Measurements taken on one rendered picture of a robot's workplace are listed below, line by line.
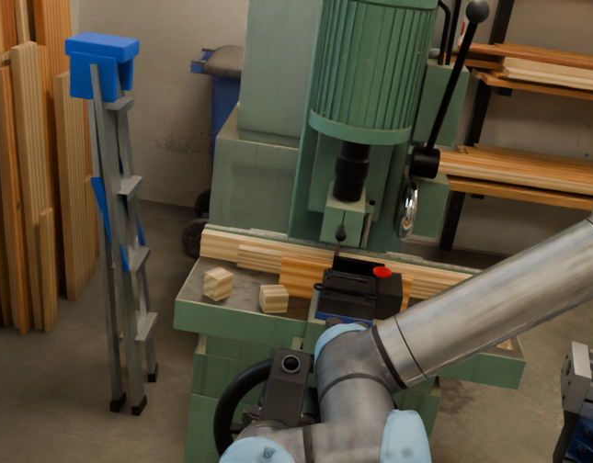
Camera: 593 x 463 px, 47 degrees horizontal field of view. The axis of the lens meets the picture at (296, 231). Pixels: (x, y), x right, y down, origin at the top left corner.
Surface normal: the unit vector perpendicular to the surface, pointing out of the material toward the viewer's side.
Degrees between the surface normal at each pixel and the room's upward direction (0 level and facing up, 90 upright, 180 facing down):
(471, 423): 0
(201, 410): 90
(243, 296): 0
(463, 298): 44
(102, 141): 90
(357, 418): 20
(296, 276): 90
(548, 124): 90
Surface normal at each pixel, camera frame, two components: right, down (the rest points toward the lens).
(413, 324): -0.43, -0.54
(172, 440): 0.14, -0.90
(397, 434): -0.08, -0.68
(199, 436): -0.11, 0.39
